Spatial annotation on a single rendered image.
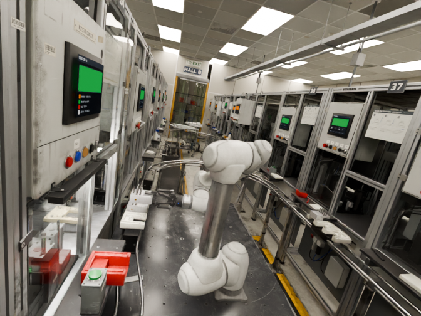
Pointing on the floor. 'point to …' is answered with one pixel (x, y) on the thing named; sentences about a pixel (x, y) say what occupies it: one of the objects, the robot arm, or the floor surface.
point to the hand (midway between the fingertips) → (149, 197)
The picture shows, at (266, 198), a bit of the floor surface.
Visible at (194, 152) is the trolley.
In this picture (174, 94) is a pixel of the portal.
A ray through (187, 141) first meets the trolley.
